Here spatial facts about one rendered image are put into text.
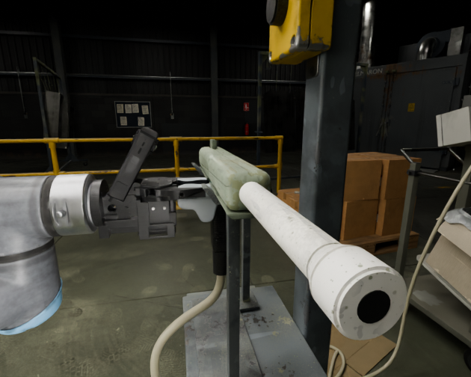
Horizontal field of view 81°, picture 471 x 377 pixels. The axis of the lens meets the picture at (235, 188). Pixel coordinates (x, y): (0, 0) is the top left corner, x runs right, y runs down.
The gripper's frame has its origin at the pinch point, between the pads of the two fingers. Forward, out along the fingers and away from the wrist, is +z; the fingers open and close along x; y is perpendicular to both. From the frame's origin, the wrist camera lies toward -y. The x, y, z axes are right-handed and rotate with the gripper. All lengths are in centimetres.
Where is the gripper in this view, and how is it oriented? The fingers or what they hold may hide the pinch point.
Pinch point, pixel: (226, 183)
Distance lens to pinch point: 45.8
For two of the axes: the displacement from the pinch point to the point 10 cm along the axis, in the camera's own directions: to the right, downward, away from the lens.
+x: 2.1, 2.3, -9.5
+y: 0.0, 9.7, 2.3
